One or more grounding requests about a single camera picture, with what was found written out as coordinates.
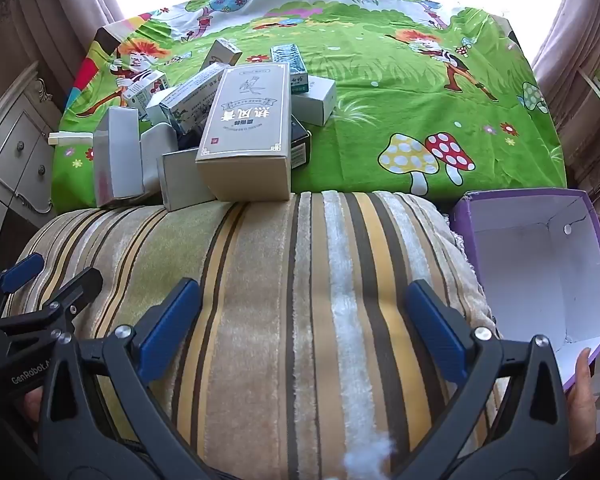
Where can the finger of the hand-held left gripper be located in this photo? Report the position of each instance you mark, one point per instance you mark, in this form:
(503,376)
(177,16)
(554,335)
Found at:
(80,285)
(22,267)

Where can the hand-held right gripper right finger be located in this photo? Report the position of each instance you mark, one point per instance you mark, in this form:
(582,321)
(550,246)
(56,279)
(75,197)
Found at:
(437,330)

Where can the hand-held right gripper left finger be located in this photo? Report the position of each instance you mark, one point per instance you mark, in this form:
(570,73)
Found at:
(165,325)

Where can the purple cardboard box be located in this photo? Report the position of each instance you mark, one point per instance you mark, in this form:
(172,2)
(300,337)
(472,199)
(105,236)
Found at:
(520,260)

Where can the white box with pink stain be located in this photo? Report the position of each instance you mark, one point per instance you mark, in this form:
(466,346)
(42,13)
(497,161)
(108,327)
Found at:
(120,160)

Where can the small white box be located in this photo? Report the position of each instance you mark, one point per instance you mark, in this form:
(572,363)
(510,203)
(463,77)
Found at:
(185,182)

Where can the white rounded box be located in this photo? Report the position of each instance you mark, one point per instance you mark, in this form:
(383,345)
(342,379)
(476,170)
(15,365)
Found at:
(155,160)

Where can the plain white box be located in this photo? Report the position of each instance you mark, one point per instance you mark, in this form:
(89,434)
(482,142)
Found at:
(160,107)

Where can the white box with green print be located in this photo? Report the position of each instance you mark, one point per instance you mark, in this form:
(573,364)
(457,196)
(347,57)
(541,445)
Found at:
(145,87)

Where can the white box with blue print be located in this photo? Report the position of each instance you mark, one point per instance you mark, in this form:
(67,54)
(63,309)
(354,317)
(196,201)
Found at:
(190,100)

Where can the large beige box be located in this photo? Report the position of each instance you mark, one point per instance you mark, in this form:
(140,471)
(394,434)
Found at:
(245,125)

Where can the black box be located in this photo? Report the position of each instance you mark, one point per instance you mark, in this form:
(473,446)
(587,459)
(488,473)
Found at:
(300,150)

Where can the white medicine box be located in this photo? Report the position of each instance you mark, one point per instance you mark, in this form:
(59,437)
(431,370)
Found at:
(222,52)

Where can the teal striped box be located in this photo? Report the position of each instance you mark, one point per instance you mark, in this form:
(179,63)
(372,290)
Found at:
(287,62)

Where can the person's right hand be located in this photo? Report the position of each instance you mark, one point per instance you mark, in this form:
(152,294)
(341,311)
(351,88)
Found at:
(582,395)

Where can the striped plush cushion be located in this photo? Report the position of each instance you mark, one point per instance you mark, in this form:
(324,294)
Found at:
(280,310)

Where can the white carved dresser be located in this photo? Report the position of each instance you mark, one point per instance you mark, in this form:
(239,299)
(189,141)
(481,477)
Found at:
(15,150)

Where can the white fluff tuft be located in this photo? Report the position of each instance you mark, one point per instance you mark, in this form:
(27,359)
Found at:
(370,457)

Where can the printed green bedsheet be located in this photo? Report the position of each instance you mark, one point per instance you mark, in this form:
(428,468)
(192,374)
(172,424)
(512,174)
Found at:
(380,85)

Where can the pink-brown curtain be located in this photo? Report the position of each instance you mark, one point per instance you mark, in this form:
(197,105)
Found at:
(55,10)
(570,45)

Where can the white curved shelf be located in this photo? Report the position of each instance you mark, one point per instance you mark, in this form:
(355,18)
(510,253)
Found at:
(597,105)

